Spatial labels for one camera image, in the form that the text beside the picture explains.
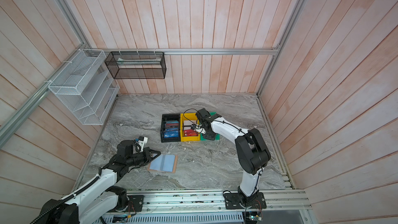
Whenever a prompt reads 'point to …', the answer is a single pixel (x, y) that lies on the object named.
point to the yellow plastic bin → (188, 116)
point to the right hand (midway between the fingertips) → (212, 129)
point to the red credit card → (190, 132)
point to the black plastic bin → (170, 128)
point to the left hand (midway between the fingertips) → (160, 155)
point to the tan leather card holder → (164, 163)
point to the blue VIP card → (171, 134)
